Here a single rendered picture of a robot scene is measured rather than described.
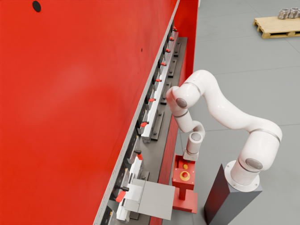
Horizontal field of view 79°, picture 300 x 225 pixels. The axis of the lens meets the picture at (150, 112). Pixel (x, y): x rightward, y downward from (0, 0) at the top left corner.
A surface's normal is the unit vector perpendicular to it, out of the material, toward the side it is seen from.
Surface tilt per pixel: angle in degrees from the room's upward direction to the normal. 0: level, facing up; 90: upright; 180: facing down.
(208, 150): 0
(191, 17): 90
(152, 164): 0
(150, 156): 0
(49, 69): 90
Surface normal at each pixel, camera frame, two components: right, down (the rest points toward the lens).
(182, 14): -0.23, 0.75
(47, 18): 0.97, 0.11
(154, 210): -0.11, -0.65
